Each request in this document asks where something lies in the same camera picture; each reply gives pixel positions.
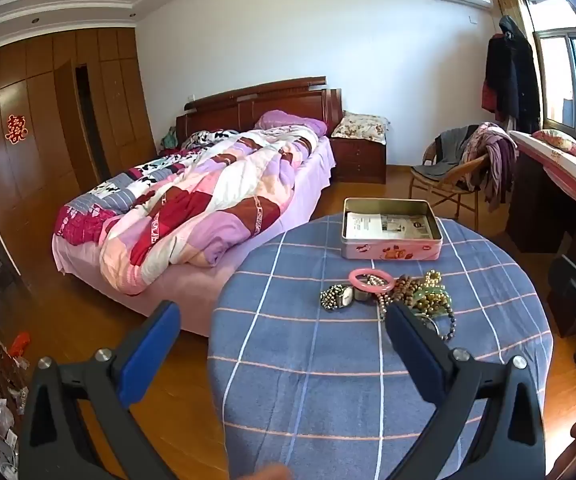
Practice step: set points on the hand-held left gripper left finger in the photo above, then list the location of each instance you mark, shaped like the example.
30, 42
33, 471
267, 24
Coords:
143, 360

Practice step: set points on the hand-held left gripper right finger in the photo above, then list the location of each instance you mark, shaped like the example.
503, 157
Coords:
418, 355

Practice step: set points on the silver wristwatch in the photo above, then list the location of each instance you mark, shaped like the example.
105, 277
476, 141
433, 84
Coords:
348, 297

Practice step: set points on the pink bangle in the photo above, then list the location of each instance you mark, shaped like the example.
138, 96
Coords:
355, 280

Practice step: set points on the pink floral tin box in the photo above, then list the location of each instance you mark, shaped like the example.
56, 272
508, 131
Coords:
393, 250

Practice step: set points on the blue plaid tablecloth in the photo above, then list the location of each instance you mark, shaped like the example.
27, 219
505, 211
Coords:
318, 360

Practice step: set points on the dark wooden desk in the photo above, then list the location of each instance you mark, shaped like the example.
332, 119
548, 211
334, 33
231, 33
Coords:
538, 215

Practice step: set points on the newspaper sheet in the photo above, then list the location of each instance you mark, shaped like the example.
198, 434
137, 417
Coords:
383, 225

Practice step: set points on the small floral cushion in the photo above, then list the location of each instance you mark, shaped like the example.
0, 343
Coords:
565, 144

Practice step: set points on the pink patchwork quilt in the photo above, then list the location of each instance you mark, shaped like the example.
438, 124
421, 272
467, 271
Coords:
208, 205

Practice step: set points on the wooden chair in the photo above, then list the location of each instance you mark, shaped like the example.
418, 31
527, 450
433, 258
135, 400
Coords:
443, 187

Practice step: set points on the wooden bed with pink sheet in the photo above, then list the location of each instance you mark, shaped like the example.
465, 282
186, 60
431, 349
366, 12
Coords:
308, 195

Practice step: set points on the wooden nightstand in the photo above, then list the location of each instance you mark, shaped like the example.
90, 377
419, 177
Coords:
360, 160

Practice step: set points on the grey garment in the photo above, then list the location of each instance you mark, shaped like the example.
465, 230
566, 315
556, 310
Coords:
448, 152

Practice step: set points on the teal object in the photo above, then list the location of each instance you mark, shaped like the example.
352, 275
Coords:
169, 139

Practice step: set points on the wooden wardrobe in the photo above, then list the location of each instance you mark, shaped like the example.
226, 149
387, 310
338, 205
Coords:
33, 140

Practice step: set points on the hanging dark coats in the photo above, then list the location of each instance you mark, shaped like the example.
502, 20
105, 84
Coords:
510, 75

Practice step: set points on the red paper decoration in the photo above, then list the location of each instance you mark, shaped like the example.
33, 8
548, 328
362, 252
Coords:
15, 128

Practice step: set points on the pink pillow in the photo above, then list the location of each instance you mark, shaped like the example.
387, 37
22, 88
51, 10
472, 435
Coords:
288, 121

